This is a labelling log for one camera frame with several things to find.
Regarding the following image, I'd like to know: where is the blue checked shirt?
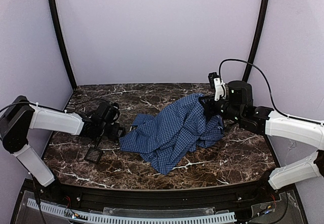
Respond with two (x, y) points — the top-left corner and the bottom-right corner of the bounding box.
(119, 93), (224, 175)

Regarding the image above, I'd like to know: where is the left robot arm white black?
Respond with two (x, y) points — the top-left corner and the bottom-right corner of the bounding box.
(1, 95), (126, 187)

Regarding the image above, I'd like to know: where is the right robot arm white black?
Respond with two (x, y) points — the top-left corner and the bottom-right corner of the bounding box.
(199, 78), (323, 190)

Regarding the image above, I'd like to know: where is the black square box lid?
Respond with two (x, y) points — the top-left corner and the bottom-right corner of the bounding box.
(84, 147), (103, 164)

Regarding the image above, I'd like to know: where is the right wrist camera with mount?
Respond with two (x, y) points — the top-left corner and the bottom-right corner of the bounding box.
(208, 72), (226, 101)

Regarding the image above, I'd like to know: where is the right camera black cable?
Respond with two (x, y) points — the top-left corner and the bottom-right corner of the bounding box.
(219, 58), (324, 127)

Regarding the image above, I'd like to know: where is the camera black cable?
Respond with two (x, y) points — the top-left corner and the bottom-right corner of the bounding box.
(219, 58), (324, 127)
(0, 98), (107, 224)

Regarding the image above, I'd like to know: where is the black front aluminium rail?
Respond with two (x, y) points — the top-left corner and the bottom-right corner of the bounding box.
(62, 182), (261, 210)

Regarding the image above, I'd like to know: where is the white slotted cable duct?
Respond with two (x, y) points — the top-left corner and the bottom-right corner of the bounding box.
(23, 198), (237, 223)

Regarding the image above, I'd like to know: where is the left camera black cable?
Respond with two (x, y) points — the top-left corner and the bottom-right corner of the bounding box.
(0, 98), (107, 224)

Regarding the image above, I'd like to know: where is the right black frame post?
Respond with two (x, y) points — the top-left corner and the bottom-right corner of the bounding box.
(241, 0), (272, 83)

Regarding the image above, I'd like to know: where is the black frame post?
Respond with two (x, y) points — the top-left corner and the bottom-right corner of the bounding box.
(48, 0), (77, 91)
(241, 0), (272, 83)

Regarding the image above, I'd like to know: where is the left black frame post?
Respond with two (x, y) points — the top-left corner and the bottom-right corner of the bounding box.
(48, 0), (77, 91)

